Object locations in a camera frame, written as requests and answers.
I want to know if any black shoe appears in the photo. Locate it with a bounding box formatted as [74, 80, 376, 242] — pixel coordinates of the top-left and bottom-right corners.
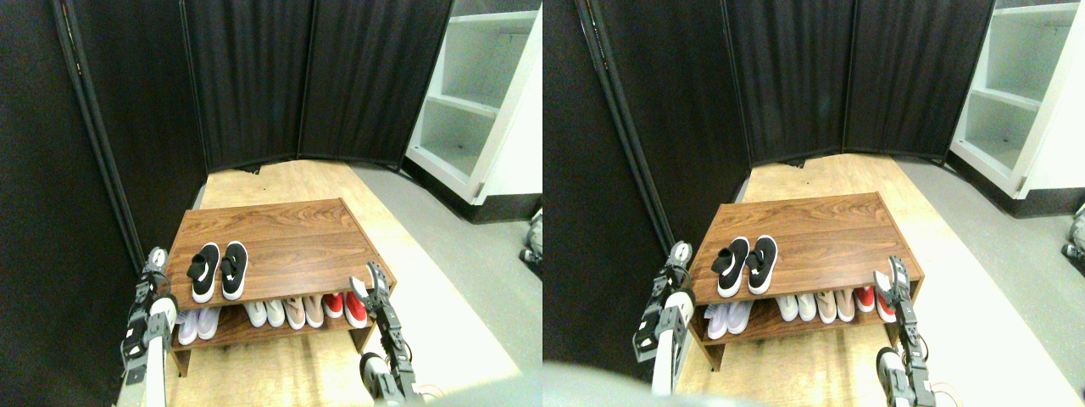
[748, 235, 778, 295]
[188, 243, 221, 304]
[712, 237, 750, 298]
[220, 242, 248, 300]

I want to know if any brown shoe rack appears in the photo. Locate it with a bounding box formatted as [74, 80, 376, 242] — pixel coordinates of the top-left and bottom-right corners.
[678, 192, 925, 372]
[151, 198, 397, 377]

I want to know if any grey and black object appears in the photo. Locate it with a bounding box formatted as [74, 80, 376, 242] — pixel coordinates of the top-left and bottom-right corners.
[520, 209, 543, 276]
[1061, 203, 1085, 276]

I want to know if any black curtain stand pole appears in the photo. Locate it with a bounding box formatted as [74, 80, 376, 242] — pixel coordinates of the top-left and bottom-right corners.
[575, 0, 686, 272]
[51, 0, 155, 281]

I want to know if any white shelf unit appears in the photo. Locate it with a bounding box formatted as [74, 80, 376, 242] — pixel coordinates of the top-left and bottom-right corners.
[404, 0, 543, 207]
[948, 0, 1085, 201]

